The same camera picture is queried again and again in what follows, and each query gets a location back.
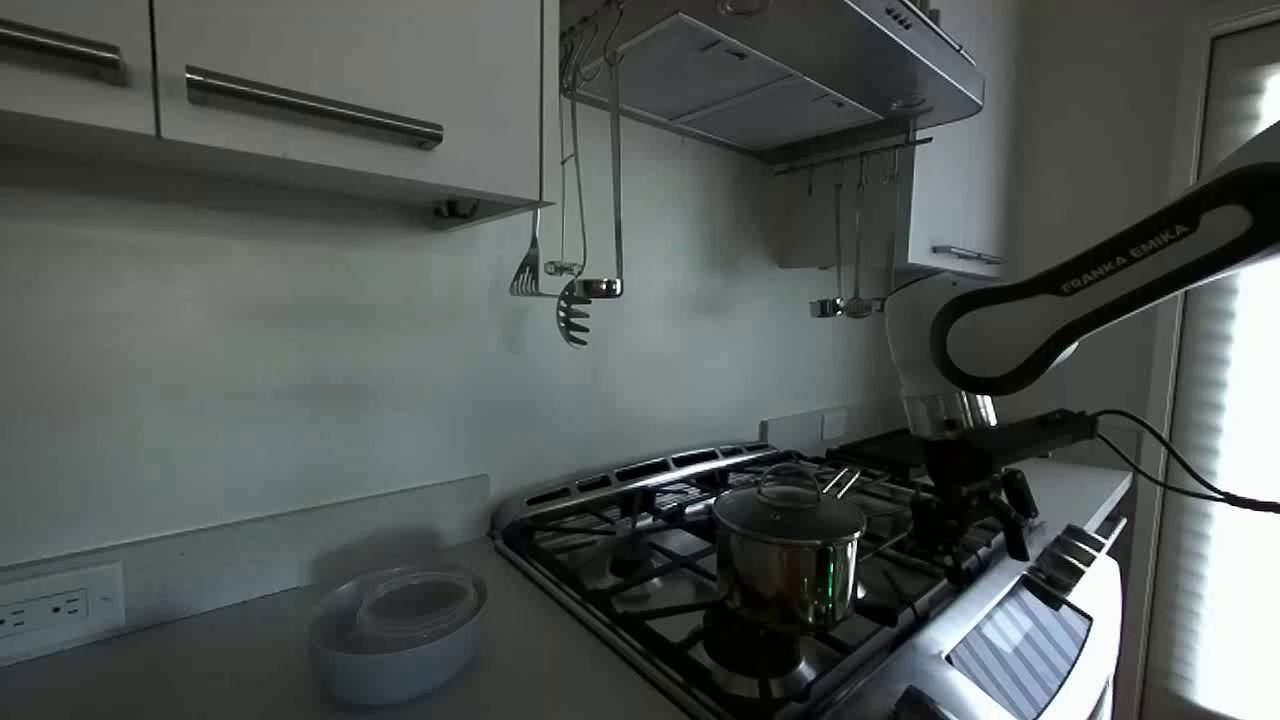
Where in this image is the steel range hood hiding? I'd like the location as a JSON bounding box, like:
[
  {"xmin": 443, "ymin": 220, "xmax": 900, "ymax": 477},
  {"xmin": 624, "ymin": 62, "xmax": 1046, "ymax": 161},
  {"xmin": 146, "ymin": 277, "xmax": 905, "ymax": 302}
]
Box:
[{"xmin": 559, "ymin": 0, "xmax": 983, "ymax": 156}]

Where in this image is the white round bowl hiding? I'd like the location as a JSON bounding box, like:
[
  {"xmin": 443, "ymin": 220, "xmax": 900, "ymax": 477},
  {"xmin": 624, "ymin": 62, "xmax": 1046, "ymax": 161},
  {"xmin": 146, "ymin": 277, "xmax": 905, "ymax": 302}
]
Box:
[{"xmin": 308, "ymin": 565, "xmax": 489, "ymax": 709}]

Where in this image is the white wall outlet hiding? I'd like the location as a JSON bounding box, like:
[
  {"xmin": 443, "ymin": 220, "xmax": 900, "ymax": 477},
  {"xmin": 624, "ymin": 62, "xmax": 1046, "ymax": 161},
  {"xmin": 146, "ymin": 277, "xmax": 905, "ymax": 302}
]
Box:
[{"xmin": 0, "ymin": 565, "xmax": 123, "ymax": 669}]

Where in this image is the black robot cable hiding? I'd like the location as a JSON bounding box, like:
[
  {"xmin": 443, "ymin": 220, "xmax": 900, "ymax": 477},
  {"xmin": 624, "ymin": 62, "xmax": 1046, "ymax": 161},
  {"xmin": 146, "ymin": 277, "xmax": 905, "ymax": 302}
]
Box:
[{"xmin": 1087, "ymin": 406, "xmax": 1280, "ymax": 522}]

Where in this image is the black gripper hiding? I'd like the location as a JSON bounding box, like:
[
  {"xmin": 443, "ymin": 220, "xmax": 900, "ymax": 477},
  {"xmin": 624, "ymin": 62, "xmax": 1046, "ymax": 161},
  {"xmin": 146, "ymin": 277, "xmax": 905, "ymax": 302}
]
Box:
[{"xmin": 919, "ymin": 427, "xmax": 1042, "ymax": 561}]

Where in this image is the cabinet door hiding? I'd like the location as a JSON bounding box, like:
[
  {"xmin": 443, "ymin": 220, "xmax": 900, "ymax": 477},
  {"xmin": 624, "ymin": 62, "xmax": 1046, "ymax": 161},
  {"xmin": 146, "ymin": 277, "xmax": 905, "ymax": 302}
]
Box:
[
  {"xmin": 0, "ymin": 0, "xmax": 156, "ymax": 136},
  {"xmin": 152, "ymin": 0, "xmax": 544, "ymax": 200}
]

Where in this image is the hanging metal spatula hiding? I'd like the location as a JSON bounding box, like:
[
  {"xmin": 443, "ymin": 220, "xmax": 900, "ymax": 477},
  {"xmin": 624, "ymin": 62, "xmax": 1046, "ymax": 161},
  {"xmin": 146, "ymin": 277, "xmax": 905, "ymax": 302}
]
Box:
[{"xmin": 510, "ymin": 208, "xmax": 544, "ymax": 297}]

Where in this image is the silver pot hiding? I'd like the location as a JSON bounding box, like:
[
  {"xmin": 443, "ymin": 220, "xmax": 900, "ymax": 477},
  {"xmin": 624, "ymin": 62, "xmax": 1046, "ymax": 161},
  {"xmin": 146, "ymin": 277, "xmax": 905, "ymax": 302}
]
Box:
[{"xmin": 713, "ymin": 510, "xmax": 866, "ymax": 634}]

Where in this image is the left upper cabinet door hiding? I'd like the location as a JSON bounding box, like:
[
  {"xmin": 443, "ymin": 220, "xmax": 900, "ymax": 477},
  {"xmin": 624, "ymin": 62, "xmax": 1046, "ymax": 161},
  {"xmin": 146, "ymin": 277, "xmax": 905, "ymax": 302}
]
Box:
[{"xmin": 0, "ymin": 0, "xmax": 156, "ymax": 136}]

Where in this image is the stainless steel gas stove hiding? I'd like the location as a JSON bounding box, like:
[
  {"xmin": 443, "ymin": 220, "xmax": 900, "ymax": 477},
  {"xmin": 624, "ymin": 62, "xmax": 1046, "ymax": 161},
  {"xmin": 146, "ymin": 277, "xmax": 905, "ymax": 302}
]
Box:
[{"xmin": 492, "ymin": 434, "xmax": 1129, "ymax": 720}]

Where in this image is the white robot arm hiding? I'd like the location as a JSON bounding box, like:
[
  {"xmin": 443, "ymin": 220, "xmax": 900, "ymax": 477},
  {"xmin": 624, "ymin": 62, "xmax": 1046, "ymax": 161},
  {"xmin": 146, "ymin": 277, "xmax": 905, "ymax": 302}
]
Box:
[{"xmin": 884, "ymin": 124, "xmax": 1280, "ymax": 561}]

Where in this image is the hanging ladle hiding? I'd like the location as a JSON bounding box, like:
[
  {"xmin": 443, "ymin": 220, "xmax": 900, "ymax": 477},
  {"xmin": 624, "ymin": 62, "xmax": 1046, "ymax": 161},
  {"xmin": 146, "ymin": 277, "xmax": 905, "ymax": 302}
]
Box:
[{"xmin": 813, "ymin": 172, "xmax": 881, "ymax": 320}]

